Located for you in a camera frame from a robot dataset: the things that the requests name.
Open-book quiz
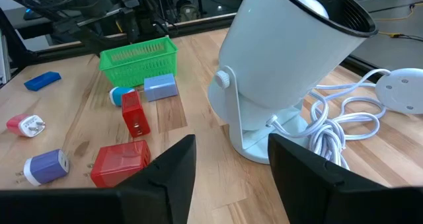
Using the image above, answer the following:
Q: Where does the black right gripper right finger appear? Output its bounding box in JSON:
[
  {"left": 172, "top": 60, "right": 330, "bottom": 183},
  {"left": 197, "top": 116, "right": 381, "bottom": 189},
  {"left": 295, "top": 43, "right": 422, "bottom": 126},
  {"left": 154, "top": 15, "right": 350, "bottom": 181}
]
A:
[{"left": 268, "top": 133, "right": 423, "bottom": 224}]

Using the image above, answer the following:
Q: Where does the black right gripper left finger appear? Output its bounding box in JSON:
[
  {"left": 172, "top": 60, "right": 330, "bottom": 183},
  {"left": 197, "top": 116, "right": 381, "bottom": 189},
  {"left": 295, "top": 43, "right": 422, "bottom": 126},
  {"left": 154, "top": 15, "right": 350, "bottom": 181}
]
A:
[{"left": 0, "top": 134, "right": 198, "bottom": 224}]

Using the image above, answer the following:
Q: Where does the large red charger block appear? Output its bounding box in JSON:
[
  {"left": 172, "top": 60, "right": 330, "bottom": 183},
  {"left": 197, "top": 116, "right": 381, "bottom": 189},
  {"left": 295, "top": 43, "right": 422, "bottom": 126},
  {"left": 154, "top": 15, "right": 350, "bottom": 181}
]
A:
[{"left": 84, "top": 139, "right": 152, "bottom": 188}]

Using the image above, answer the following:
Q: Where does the light blue cube charger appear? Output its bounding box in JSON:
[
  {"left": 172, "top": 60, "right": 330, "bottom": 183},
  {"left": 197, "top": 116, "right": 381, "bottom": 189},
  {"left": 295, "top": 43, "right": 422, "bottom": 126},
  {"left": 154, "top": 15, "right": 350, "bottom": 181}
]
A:
[{"left": 137, "top": 73, "right": 179, "bottom": 102}]

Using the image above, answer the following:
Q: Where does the cyan and white charger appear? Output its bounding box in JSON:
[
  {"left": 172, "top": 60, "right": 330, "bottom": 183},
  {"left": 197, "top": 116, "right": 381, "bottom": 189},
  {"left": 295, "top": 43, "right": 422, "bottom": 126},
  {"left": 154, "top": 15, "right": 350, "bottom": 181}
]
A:
[{"left": 108, "top": 86, "right": 136, "bottom": 107}]

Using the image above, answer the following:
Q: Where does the narrow red charger block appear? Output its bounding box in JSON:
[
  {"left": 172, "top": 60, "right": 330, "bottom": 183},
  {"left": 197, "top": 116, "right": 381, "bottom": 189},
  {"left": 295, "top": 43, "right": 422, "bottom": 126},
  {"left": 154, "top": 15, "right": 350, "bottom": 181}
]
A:
[{"left": 121, "top": 91, "right": 151, "bottom": 138}]

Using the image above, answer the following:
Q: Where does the dark blue adapter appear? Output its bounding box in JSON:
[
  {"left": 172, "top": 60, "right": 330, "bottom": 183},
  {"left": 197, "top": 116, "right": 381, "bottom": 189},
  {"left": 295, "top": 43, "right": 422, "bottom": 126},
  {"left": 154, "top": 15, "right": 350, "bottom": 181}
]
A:
[{"left": 23, "top": 71, "right": 62, "bottom": 92}]

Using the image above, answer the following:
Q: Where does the purple and white charger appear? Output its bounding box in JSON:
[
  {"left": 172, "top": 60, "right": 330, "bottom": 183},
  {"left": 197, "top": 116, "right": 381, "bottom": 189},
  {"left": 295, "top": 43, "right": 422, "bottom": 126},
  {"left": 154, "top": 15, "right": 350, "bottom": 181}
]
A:
[{"left": 15, "top": 149, "right": 70, "bottom": 187}]

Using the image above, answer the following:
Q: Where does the pink and white charger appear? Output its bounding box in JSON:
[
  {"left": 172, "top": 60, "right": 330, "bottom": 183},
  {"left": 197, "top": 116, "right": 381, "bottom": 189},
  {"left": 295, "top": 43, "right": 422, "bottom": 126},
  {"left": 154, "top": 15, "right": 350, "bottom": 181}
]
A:
[{"left": 5, "top": 114, "right": 46, "bottom": 138}]

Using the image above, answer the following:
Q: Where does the green plastic basket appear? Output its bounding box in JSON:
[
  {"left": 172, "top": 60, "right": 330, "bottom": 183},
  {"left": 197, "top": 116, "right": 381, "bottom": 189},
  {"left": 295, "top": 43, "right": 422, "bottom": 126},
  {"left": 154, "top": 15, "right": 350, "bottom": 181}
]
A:
[{"left": 98, "top": 36, "right": 179, "bottom": 88}]

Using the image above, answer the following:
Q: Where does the olive backpack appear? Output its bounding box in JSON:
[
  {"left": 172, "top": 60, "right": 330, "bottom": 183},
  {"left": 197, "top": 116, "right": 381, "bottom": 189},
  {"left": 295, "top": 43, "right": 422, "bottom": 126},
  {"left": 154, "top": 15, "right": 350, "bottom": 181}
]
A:
[{"left": 176, "top": 0, "right": 202, "bottom": 22}]

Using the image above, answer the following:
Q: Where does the white spot lamp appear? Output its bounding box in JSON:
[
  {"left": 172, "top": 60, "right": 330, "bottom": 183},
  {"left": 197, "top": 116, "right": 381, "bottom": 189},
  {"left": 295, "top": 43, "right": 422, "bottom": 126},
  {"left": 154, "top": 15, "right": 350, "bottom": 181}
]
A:
[{"left": 207, "top": 0, "right": 379, "bottom": 165}]

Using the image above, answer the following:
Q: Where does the white lamp cable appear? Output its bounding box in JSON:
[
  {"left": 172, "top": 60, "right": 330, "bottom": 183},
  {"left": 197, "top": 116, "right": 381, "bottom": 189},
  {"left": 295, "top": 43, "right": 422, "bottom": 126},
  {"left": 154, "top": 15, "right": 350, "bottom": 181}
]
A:
[{"left": 266, "top": 68, "right": 393, "bottom": 171}]

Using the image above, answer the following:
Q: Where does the black aluminium table frame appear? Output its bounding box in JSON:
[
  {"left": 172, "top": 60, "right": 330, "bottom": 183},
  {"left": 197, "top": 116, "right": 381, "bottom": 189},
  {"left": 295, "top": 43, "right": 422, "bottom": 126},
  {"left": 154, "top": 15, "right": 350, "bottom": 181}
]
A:
[{"left": 0, "top": 5, "right": 423, "bottom": 86}]

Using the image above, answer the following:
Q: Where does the yellow cable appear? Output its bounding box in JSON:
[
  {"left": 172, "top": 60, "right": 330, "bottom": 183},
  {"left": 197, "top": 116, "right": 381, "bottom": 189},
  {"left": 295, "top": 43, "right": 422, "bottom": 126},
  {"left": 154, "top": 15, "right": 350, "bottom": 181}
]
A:
[{"left": 372, "top": 5, "right": 423, "bottom": 40}]

